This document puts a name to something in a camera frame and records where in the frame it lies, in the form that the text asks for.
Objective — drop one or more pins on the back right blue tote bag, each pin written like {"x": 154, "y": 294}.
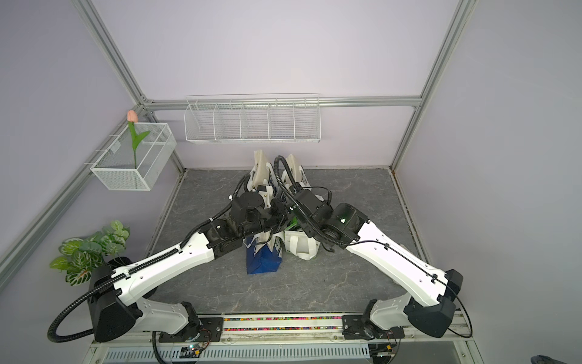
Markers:
{"x": 295, "y": 179}

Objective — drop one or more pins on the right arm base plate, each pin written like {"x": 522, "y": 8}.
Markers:
{"x": 356, "y": 328}

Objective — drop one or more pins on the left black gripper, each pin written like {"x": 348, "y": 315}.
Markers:
{"x": 280, "y": 207}

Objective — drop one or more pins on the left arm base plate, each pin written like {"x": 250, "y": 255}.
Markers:
{"x": 208, "y": 329}

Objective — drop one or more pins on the white vent grille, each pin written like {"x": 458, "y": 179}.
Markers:
{"x": 265, "y": 353}

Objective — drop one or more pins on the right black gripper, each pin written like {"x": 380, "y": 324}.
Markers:
{"x": 326, "y": 204}

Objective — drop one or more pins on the pink artificial tulip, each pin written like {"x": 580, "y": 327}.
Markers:
{"x": 136, "y": 138}

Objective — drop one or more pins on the white mesh wall basket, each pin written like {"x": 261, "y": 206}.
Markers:
{"x": 115, "y": 167}

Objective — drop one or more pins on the white wire wall shelf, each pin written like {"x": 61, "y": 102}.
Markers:
{"x": 253, "y": 118}

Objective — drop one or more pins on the potted green plant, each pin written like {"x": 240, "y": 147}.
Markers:
{"x": 79, "y": 258}

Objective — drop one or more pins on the back left blue tote bag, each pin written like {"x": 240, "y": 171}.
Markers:
{"x": 261, "y": 177}

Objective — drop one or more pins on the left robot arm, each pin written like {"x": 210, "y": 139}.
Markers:
{"x": 117, "y": 299}

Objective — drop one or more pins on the blue beige tote bag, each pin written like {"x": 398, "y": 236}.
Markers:
{"x": 263, "y": 252}

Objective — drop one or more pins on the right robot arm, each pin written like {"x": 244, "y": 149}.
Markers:
{"x": 431, "y": 296}

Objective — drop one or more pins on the green white takeout bag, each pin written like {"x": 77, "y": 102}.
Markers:
{"x": 298, "y": 243}

